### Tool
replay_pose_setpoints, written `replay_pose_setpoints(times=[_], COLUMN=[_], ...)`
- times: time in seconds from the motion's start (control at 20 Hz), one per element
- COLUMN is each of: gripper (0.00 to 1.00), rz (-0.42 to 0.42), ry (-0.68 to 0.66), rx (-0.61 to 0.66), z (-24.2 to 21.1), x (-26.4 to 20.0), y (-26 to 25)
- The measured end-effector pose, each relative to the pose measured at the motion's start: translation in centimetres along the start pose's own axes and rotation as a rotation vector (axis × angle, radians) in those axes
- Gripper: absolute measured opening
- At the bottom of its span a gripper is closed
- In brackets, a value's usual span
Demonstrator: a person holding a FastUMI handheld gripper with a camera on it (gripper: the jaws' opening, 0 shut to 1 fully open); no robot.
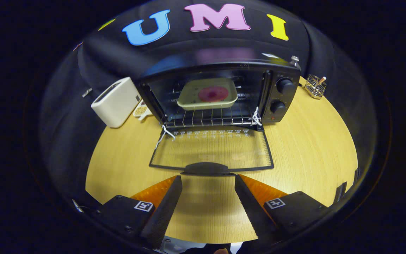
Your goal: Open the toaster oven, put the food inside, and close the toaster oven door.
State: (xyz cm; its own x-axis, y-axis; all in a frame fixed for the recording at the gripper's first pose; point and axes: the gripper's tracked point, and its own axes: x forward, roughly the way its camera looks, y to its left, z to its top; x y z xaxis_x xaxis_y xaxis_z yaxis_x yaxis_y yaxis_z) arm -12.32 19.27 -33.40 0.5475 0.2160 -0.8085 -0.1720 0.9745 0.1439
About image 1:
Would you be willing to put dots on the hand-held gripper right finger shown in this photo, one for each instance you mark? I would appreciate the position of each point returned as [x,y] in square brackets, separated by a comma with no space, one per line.
[252,211]

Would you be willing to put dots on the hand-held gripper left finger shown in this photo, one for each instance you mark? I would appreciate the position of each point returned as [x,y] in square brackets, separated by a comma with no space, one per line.
[162,215]

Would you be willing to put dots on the black toaster oven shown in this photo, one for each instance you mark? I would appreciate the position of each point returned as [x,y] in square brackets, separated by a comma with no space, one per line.
[270,95]

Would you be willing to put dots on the cream square plate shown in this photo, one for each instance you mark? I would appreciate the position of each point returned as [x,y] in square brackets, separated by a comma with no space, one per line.
[189,99]

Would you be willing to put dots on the pink ham slice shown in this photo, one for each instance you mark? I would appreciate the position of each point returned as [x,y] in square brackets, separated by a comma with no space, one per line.
[213,94]

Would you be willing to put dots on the white bread toaster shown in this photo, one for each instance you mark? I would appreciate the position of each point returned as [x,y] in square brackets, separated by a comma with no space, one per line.
[115,104]

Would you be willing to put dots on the white divided snack dish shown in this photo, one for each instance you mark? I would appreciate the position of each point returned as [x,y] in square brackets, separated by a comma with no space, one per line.
[141,112]

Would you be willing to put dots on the small metal clip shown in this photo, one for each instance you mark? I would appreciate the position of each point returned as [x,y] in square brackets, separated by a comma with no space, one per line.
[87,92]

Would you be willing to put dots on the clear plastic bottle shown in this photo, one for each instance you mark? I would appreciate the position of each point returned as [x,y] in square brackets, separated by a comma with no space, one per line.
[295,59]

